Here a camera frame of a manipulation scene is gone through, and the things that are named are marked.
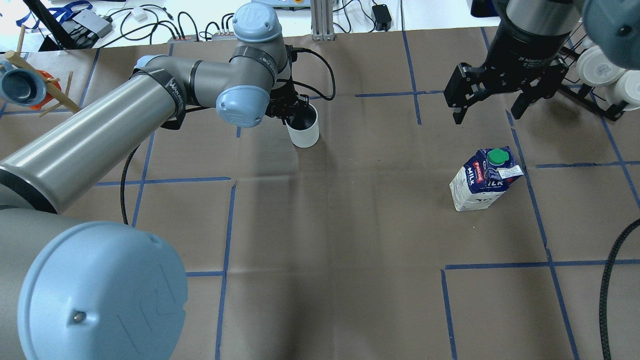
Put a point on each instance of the aluminium frame post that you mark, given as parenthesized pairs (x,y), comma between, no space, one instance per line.
(322,20)

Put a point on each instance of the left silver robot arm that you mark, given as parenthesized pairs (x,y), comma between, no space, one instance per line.
(99,290)

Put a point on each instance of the orange mug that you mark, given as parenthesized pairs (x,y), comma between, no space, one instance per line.
(46,97)

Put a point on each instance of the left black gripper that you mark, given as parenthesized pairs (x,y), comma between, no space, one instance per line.
(286,102)

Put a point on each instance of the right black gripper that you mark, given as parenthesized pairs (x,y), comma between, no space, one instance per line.
(517,46)

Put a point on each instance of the blue white milk carton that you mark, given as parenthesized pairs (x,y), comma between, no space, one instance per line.
(486,176)

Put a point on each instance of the black cup rack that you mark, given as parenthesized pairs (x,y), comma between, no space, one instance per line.
(595,81)

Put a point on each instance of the white mug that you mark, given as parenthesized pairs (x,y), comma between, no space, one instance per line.
(303,128)

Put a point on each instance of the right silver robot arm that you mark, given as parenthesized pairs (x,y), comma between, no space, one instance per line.
(613,25)

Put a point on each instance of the blue mug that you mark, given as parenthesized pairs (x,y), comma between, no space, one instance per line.
(19,86)

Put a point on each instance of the black power adapter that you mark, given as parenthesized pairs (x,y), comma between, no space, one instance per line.
(381,17)

